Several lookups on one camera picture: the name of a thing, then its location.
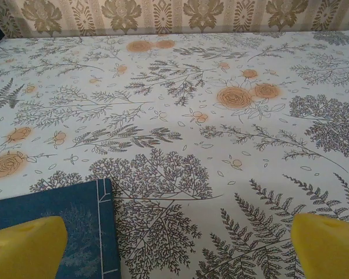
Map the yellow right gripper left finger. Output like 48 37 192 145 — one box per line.
0 215 68 279

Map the blue thread-bound book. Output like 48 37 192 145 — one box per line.
0 178 122 279

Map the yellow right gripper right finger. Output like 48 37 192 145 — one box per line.
290 213 349 279

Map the floral print tablecloth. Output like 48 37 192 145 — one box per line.
0 28 349 279

